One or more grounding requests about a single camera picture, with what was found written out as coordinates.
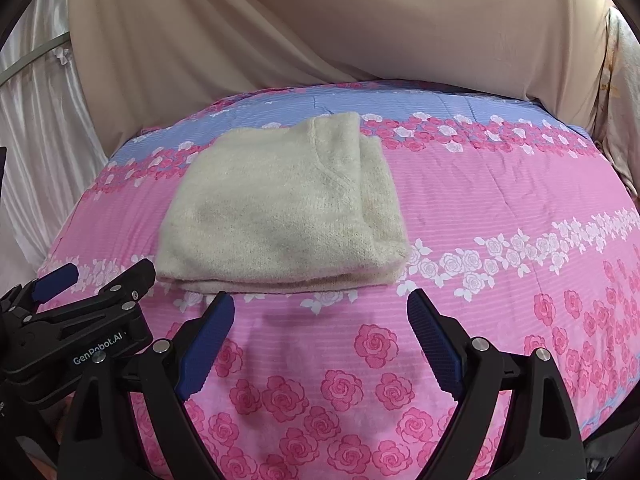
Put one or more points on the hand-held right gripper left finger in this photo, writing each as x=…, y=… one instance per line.
x=205, y=347

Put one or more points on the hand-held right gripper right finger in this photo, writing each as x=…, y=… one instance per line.
x=435, y=345

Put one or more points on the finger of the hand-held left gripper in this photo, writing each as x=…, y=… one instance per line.
x=55, y=280
x=127, y=285

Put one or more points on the cream knitted sweater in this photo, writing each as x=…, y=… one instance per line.
x=280, y=210

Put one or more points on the white satin cloth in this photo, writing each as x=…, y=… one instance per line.
x=40, y=125

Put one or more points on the pink floral bedsheet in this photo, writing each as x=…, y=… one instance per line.
x=500, y=200

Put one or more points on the grey curved rod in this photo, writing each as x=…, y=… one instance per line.
x=30, y=60

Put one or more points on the cream printed cloth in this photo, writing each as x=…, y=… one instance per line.
x=622, y=110

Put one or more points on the beige draped curtain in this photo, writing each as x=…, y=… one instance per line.
x=350, y=20

